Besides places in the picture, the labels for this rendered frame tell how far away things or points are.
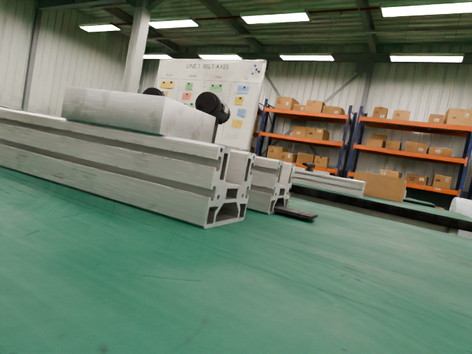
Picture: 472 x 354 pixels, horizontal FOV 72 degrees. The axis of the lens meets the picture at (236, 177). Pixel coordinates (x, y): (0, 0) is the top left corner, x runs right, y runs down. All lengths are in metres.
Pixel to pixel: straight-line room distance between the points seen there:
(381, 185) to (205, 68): 2.51
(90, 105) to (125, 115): 0.06
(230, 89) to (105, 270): 3.58
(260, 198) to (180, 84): 3.72
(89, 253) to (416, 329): 0.19
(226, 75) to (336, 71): 8.11
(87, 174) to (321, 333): 0.33
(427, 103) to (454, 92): 0.68
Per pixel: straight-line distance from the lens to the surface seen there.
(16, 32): 13.35
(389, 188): 2.29
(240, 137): 3.55
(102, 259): 0.22
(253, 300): 0.19
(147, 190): 0.36
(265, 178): 0.50
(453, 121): 10.03
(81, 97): 0.45
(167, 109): 0.36
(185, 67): 4.20
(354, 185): 1.86
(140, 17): 9.69
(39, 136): 0.51
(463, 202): 3.87
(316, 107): 10.41
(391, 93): 11.19
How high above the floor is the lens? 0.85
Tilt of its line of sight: 3 degrees down
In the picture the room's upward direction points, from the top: 11 degrees clockwise
